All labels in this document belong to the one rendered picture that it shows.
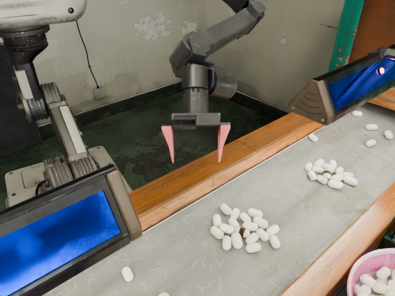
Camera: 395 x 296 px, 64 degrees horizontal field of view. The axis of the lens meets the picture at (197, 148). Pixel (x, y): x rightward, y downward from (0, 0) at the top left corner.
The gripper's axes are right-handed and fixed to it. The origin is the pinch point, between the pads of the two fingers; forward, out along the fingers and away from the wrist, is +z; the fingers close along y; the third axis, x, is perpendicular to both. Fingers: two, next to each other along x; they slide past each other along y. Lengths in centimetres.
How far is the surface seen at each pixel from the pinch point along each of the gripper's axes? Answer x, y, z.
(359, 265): 2.9, -31.8, 21.8
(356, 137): -38, -55, -9
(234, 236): -3.2, -8.0, 16.9
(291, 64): -163, -77, -82
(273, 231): -4.7, -17.0, 16.0
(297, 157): -29.0, -31.6, -1.9
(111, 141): -175, 62, -27
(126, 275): 3.2, 13.8, 22.5
